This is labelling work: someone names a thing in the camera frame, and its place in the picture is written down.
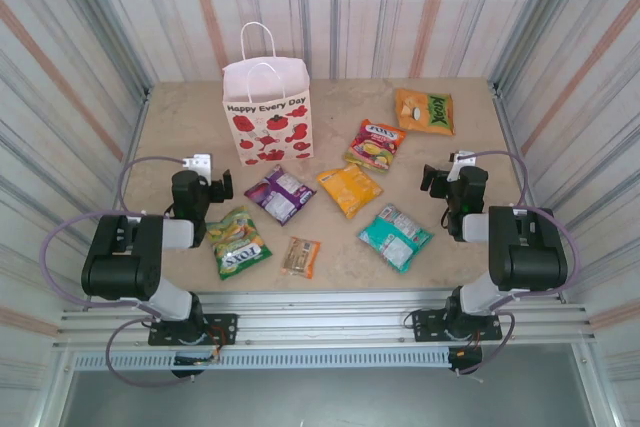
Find orange chips packet green print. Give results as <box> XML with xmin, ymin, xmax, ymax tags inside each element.
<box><xmin>393</xmin><ymin>87</ymin><xmax>456</xmax><ymax>137</ymax></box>

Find white paper bag red prints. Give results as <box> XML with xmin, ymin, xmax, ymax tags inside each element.
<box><xmin>222</xmin><ymin>21</ymin><xmax>316</xmax><ymax>168</ymax></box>

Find purple snack packet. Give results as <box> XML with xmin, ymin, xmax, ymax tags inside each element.
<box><xmin>243</xmin><ymin>164</ymin><xmax>318</xmax><ymax>227</ymax></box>

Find green Fox's candy packet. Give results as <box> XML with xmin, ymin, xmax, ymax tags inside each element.
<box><xmin>205</xmin><ymin>205</ymin><xmax>274</xmax><ymax>282</ymax></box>

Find red Fox's candy packet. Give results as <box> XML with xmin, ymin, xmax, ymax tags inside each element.
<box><xmin>342</xmin><ymin>119</ymin><xmax>408</xmax><ymax>175</ymax></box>

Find teal snack packet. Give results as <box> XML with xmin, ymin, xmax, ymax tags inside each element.
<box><xmin>356</xmin><ymin>203</ymin><xmax>435</xmax><ymax>274</ymax></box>

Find yellow snack packet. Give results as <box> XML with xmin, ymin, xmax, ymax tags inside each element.
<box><xmin>316</xmin><ymin>162</ymin><xmax>385</xmax><ymax>220</ymax></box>

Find small brown orange snack packet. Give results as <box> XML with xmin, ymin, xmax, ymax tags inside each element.
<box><xmin>280</xmin><ymin>236</ymin><xmax>322</xmax><ymax>280</ymax></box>

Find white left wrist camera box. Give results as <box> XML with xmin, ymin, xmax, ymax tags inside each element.
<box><xmin>180</xmin><ymin>152</ymin><xmax>213</xmax><ymax>181</ymax></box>

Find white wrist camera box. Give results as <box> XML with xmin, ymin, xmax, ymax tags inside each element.
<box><xmin>446</xmin><ymin>149</ymin><xmax>477</xmax><ymax>183</ymax></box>
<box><xmin>180</xmin><ymin>152</ymin><xmax>213</xmax><ymax>181</ymax></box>

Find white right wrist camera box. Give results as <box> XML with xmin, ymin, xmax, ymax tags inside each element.
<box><xmin>446</xmin><ymin>149</ymin><xmax>477</xmax><ymax>183</ymax></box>

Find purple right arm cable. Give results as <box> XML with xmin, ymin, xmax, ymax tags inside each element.
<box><xmin>457</xmin><ymin>150</ymin><xmax>581</xmax><ymax>378</ymax></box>

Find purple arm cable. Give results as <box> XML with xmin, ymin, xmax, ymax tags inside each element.
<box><xmin>457</xmin><ymin>150</ymin><xmax>581</xmax><ymax>378</ymax></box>
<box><xmin>39</xmin><ymin>155</ymin><xmax>221</xmax><ymax>388</ymax></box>

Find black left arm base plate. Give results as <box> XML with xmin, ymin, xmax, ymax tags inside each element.
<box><xmin>147</xmin><ymin>312</ymin><xmax>239</xmax><ymax>347</ymax></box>

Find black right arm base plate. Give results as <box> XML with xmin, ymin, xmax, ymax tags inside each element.
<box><xmin>410</xmin><ymin>307</ymin><xmax>503</xmax><ymax>343</ymax></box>

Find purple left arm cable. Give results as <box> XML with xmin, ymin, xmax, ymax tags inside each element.
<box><xmin>39</xmin><ymin>155</ymin><xmax>221</xmax><ymax>388</ymax></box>

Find aluminium rail frame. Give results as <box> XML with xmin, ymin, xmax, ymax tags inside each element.
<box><xmin>52</xmin><ymin>289</ymin><xmax>599</xmax><ymax>348</ymax></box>

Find slotted grey cable tray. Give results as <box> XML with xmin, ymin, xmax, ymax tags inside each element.
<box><xmin>69</xmin><ymin>349</ymin><xmax>454</xmax><ymax>372</ymax></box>

